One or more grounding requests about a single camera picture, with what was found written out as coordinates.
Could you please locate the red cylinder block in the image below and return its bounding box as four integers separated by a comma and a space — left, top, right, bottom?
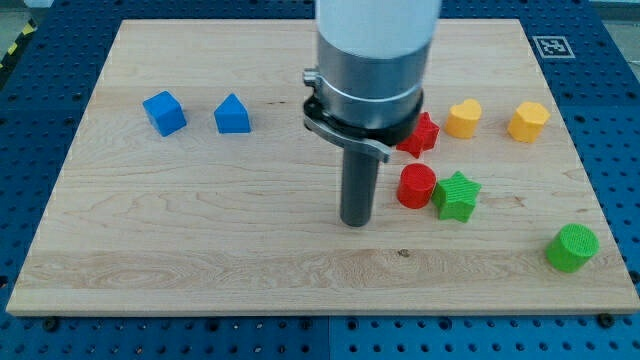
396, 163, 437, 209

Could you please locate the red star block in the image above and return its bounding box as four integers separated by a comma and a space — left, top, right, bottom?
396, 112, 440, 158

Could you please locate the green star block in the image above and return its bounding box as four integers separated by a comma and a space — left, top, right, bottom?
431, 171, 482, 223

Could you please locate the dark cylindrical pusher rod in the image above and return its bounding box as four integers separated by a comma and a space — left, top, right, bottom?
340, 150, 379, 227

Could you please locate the blue triangular prism block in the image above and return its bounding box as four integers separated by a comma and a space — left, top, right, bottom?
213, 93, 251, 134

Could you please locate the light wooden board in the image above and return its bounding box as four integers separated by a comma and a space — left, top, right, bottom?
6, 19, 639, 317

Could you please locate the yellow heart block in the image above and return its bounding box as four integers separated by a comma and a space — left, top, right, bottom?
444, 98, 482, 139

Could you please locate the blue cube block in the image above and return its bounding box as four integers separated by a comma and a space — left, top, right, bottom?
142, 91, 187, 137

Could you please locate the yellow hexagon block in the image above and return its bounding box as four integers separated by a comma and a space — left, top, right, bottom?
507, 102, 551, 143

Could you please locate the green cylinder block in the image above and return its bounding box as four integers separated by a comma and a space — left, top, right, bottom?
545, 223, 600, 273

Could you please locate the white fiducial marker tag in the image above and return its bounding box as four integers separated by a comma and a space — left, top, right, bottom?
532, 35, 575, 59

